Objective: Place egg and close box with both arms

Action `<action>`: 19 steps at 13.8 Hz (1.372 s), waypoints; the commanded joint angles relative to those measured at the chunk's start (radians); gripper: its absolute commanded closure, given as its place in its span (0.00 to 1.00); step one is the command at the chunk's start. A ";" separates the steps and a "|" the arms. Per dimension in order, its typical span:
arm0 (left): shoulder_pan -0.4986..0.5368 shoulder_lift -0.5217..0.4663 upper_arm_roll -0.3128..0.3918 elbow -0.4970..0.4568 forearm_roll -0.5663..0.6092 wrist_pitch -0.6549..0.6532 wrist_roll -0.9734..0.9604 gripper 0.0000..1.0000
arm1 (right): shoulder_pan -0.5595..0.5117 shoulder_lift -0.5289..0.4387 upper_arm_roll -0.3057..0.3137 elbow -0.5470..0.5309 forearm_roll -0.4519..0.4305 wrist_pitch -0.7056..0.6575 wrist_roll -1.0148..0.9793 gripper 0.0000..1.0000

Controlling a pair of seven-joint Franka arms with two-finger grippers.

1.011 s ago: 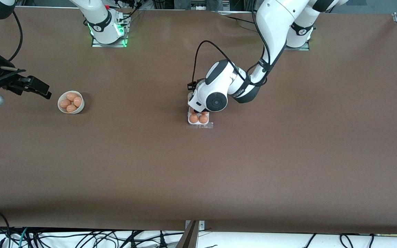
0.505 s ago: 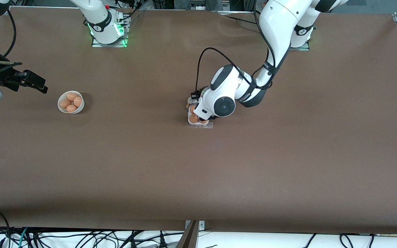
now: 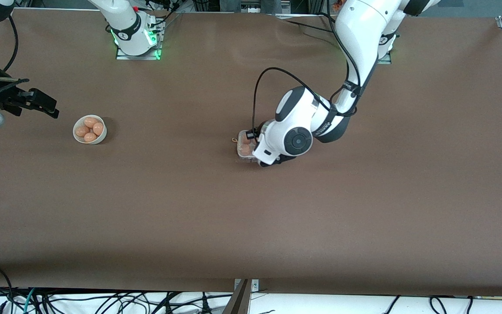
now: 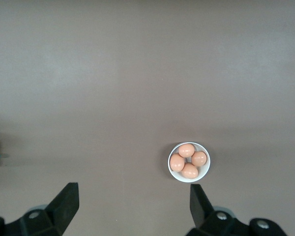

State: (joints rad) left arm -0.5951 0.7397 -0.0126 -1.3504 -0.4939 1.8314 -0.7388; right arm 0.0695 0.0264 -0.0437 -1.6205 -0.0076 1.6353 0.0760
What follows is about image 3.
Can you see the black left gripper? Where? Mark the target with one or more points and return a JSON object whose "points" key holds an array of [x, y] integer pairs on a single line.
{"points": [[258, 129]]}

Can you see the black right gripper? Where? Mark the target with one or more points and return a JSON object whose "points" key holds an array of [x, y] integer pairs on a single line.
{"points": [[3, 98]]}

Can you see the brown egg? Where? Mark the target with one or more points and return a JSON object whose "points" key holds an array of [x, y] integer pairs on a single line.
{"points": [[82, 131], [90, 121], [245, 149], [245, 138], [89, 138], [98, 128]]}

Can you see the clear plastic egg carton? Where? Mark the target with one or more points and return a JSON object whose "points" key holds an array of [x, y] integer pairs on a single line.
{"points": [[244, 144]]}

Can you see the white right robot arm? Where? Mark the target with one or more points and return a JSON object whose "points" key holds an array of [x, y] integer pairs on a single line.
{"points": [[127, 26]]}

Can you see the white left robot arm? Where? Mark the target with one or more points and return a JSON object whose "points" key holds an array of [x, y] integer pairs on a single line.
{"points": [[364, 26]]}

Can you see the large table cover sheet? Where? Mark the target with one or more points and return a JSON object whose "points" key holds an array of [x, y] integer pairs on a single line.
{"points": [[251, 218]]}

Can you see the white round bowl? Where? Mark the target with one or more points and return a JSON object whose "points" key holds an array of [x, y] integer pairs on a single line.
{"points": [[99, 139]]}

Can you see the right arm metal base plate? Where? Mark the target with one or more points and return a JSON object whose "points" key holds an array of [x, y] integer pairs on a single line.
{"points": [[137, 57]]}

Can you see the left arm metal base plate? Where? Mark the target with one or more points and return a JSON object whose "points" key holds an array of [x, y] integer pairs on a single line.
{"points": [[385, 60]]}

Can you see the metal bracket with dark post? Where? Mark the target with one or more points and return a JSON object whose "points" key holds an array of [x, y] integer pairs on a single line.
{"points": [[239, 301]]}

